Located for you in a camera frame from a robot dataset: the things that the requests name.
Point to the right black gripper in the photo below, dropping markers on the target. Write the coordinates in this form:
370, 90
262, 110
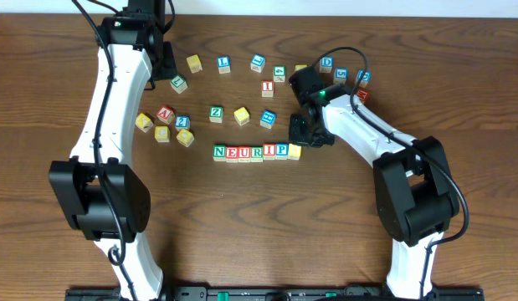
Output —
300, 130

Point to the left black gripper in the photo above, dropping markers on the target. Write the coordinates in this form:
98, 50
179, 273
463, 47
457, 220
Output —
167, 61

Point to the yellow S block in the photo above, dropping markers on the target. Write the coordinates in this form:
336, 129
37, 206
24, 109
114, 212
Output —
294, 152

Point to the blue P block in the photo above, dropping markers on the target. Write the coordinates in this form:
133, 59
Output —
281, 151

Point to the red 1 block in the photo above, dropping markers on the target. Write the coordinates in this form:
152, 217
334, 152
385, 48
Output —
269, 151

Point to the green R block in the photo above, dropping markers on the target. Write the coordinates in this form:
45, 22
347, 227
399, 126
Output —
257, 154

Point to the red U block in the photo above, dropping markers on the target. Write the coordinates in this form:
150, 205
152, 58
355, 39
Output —
244, 154

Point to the red E block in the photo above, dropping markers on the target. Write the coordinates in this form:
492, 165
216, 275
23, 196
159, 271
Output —
231, 154

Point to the green N block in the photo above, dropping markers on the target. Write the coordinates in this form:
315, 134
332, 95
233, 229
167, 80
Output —
219, 153

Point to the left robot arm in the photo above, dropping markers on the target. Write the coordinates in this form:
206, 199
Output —
97, 189

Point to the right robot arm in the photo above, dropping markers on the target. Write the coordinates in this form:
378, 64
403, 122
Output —
415, 197

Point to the green L block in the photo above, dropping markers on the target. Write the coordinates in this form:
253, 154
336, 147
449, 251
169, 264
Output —
178, 83

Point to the plain yellow block top left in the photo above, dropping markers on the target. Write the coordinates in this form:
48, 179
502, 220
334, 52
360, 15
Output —
194, 63

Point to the blue E block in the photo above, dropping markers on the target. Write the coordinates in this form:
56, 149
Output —
267, 119

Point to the red A block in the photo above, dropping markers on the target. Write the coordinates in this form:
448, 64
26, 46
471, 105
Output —
166, 115

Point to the red I block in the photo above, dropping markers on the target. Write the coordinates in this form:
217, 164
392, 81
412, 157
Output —
267, 88

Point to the blue 2 block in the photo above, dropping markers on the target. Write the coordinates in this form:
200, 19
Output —
182, 122

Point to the yellow block far left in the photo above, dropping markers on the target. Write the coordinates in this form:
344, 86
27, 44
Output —
144, 122

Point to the yellow C block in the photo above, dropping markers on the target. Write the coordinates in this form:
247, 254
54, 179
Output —
162, 134

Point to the green 4 block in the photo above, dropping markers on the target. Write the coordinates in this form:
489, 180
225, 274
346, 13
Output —
279, 73

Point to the yellow block top centre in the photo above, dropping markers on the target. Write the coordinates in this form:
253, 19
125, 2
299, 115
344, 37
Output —
300, 66

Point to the green Z block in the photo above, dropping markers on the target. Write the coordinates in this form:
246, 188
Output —
216, 114

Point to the blue 5 block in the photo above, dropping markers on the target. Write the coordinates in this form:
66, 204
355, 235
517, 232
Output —
340, 76

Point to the yellow block bottom left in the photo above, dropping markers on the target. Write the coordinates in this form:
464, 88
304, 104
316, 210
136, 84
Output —
185, 137

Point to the red M block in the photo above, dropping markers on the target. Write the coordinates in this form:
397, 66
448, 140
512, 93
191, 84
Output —
363, 95

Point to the blue d block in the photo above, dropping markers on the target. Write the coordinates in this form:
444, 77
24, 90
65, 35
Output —
363, 78
326, 65

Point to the blue tilted L block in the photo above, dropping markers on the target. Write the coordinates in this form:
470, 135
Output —
257, 63

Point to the blue D block far right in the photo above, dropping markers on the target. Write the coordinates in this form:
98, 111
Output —
363, 78

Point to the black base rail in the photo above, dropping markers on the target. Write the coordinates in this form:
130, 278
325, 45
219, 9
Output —
354, 292

